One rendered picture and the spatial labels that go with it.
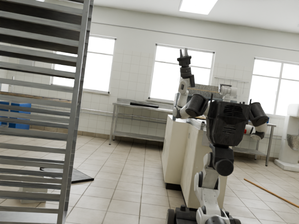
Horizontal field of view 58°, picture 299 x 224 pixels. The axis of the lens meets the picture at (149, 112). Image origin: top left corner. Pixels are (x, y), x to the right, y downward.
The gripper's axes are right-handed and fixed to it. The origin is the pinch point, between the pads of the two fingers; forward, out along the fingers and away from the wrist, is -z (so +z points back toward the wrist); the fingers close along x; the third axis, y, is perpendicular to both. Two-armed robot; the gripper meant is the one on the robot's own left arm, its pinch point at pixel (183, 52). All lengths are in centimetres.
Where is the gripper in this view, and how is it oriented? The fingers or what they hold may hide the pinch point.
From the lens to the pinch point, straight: 208.9
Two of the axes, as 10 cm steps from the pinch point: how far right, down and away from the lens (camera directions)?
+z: 1.5, 9.3, 3.4
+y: 4.7, 2.4, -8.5
